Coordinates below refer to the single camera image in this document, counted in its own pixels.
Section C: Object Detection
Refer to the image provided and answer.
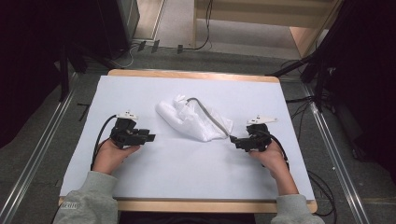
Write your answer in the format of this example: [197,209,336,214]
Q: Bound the light wooden table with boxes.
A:
[58,68,318,215]

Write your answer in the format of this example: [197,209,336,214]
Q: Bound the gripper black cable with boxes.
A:
[261,129,291,171]
[90,114,118,172]

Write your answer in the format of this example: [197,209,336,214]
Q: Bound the white mesh laundry bag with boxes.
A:
[154,94,234,143]

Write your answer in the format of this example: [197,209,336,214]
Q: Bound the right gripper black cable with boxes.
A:
[261,129,291,171]

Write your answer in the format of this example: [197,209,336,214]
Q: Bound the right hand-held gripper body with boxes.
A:
[244,115,279,153]

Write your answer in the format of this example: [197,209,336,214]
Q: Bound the black metal stand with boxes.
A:
[58,41,72,103]
[265,43,332,114]

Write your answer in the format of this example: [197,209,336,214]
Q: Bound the dark cabinet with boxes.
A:
[96,0,141,61]

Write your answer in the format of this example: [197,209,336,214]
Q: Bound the person's left hand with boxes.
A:
[92,137,142,175]

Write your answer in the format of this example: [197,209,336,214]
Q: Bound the person's right hand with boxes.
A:
[248,140,291,181]

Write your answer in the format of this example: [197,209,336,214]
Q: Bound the light wooden shelf unit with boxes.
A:
[191,0,344,59]

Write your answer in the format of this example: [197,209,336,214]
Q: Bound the thin black floor cables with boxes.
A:
[284,95,315,142]

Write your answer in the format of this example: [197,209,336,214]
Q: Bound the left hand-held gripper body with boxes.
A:
[109,110,150,149]

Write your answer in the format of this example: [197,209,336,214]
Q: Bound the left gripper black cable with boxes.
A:
[90,114,118,172]

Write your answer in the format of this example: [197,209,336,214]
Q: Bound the black hanging cable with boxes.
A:
[182,0,215,51]

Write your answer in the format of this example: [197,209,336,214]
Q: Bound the metal floor rail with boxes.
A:
[302,83,372,224]
[0,72,79,224]

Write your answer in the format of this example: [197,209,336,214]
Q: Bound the black curtain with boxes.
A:
[0,0,106,149]
[323,0,396,185]

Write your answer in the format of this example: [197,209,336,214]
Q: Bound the white floor cable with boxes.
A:
[114,44,140,69]

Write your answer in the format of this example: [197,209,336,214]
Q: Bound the white table cover sheet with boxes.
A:
[59,75,316,202]

